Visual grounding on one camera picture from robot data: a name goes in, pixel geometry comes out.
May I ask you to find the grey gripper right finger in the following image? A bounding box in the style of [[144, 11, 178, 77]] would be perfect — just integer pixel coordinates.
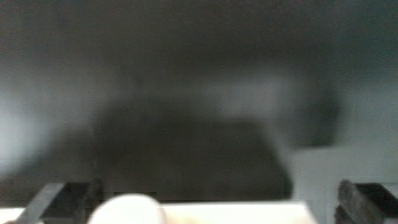
[[335, 180, 398, 224]]

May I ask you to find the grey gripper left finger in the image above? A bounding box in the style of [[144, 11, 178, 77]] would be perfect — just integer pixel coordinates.
[[17, 179, 104, 224]]

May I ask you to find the white front drawer tray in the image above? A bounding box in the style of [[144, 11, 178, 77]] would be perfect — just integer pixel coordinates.
[[0, 194, 319, 224]]

